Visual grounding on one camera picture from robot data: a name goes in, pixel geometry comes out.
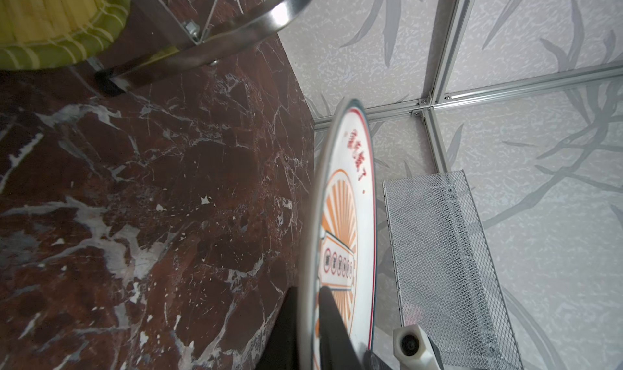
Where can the white wire mesh basket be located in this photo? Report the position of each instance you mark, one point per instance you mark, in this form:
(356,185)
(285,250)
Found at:
(446,279)

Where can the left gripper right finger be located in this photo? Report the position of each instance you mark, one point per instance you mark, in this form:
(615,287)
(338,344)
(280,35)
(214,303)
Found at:
(336,350)

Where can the orange sunburst plate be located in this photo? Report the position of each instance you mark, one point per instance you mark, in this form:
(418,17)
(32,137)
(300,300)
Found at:
(337,271)

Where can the yellow green woven plate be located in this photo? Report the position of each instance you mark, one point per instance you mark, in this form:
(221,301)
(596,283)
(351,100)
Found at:
(45,34)

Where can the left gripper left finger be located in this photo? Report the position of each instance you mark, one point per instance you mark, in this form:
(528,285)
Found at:
(281,348)

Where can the steel dish rack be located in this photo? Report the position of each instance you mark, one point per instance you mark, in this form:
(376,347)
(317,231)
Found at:
(189,49)

